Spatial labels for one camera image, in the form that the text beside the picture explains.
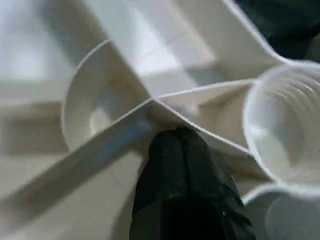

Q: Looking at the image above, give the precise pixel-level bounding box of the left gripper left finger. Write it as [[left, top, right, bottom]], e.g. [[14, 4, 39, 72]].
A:
[[128, 128, 185, 240]]

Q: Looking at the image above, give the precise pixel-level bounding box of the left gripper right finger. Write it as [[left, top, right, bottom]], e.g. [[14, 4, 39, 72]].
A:
[[182, 127, 256, 240]]

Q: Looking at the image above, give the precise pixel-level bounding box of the white plastic table top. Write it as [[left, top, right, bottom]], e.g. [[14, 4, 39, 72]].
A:
[[0, 0, 320, 240]]

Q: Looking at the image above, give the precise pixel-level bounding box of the black plastic mat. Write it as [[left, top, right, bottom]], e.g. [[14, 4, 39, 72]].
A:
[[234, 0, 320, 62]]

